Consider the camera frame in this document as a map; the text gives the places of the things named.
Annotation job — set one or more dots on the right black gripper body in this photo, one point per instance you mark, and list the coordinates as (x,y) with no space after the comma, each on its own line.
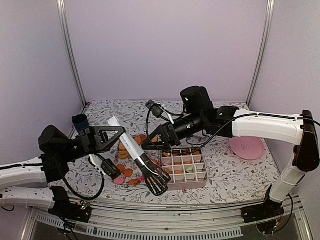
(197,125)

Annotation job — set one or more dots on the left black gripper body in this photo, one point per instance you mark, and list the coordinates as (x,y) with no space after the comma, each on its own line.
(88,139)

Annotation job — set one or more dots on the metal serving tongs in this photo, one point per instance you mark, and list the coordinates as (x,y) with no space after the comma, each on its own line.
(156,178)

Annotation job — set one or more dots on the metal divided cookie tin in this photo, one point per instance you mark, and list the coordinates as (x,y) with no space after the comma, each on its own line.
(186,168)

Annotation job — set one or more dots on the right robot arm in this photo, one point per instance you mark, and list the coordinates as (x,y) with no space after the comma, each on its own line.
(229,121)

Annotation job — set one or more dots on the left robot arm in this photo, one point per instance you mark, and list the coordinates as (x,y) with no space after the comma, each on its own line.
(57,152)

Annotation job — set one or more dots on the floral tablecloth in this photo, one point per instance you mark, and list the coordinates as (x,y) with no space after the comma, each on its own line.
(230,179)

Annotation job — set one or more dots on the dark blue cup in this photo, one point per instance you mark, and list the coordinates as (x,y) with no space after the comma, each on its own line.
(80,122)

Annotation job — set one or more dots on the pink round cookie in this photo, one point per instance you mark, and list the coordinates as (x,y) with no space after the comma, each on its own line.
(119,181)

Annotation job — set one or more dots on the floral cookie tray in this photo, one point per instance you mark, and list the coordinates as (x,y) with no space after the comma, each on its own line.
(128,168)

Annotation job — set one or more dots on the pink plate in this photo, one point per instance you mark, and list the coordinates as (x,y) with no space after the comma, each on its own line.
(247,148)

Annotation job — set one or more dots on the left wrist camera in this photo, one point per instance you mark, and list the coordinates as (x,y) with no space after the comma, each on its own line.
(104,166)

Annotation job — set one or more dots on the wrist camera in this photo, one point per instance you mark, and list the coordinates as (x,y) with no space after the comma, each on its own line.
(104,166)
(158,111)

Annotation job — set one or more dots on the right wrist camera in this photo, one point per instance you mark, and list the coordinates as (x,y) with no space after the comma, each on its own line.
(158,111)

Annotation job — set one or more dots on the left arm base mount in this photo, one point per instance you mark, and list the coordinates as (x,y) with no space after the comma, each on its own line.
(67,210)

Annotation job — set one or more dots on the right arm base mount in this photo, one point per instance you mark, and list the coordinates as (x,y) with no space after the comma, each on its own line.
(267,216)

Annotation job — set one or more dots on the left aluminium frame post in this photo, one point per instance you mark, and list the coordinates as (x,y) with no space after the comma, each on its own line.
(62,13)

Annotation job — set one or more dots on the aluminium frame post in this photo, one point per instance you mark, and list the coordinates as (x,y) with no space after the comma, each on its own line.
(62,13)
(270,4)

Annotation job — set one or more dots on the right aluminium frame post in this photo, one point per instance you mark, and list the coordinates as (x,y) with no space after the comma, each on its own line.
(270,4)

